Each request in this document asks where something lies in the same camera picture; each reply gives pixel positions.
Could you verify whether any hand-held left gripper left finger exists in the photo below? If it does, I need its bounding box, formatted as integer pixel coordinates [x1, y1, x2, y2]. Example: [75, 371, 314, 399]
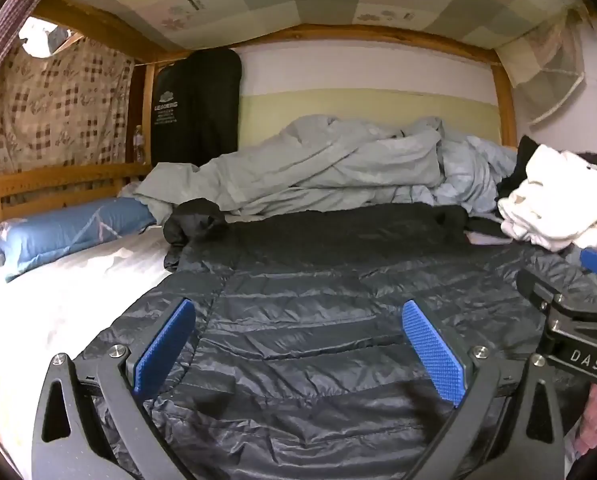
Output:
[31, 299, 196, 480]

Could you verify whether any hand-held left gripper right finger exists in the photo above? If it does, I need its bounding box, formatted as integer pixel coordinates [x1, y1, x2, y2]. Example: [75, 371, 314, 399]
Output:
[403, 299, 567, 480]

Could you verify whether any black down jacket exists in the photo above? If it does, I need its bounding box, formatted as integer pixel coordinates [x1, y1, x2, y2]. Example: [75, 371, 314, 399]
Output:
[76, 199, 597, 480]

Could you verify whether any white clothes pile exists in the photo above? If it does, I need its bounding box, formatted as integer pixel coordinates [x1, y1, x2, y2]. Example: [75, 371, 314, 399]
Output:
[497, 144, 597, 254]

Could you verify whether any person's right hand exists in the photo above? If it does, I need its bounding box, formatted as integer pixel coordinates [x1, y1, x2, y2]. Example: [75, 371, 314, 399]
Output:
[576, 385, 597, 456]

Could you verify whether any black cloth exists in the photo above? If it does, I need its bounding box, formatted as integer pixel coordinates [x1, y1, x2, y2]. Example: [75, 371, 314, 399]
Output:
[496, 135, 597, 202]

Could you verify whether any blue pillow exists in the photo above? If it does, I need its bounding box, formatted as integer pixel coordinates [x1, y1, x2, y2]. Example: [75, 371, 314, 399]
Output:
[0, 197, 157, 282]

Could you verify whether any white mesh net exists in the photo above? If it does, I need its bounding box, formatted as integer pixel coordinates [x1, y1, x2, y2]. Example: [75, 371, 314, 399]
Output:
[521, 10, 587, 126]

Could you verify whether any light blue duvet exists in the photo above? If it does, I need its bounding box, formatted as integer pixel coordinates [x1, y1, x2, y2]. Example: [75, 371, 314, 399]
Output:
[121, 116, 519, 222]

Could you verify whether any brown checked floral curtain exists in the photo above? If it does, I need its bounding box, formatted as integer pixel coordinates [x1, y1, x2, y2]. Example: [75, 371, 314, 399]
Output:
[0, 35, 135, 177]

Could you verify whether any purple plaid curtain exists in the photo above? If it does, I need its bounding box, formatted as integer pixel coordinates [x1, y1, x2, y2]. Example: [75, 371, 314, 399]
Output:
[0, 0, 65, 147]

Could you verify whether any wooden bunk bed frame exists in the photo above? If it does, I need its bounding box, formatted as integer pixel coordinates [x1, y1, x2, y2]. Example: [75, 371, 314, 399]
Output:
[0, 0, 522, 241]

